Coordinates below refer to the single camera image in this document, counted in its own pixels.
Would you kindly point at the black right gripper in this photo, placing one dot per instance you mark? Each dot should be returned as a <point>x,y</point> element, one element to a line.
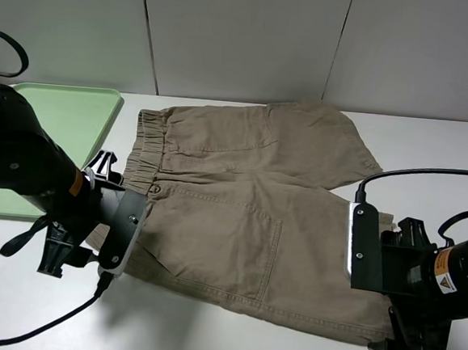
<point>412,272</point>

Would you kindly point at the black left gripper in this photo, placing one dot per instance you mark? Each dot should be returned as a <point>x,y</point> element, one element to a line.
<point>64,235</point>

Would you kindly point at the khaki shorts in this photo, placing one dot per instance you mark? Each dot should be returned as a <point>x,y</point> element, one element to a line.
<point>242,213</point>

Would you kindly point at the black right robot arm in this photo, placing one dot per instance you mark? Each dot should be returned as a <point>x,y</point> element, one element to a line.
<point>459,300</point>

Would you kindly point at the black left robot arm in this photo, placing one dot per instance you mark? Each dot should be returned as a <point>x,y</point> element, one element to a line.
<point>36,168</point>

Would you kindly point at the green plastic tray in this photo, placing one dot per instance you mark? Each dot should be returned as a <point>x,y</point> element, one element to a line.
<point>77,118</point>

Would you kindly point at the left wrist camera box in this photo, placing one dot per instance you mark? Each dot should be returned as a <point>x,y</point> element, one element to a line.
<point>124,214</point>

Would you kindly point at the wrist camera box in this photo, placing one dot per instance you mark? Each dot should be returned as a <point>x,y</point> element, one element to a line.
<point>363,258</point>
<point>124,214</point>

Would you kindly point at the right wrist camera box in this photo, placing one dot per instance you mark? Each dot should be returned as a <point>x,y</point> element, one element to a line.
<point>363,258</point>

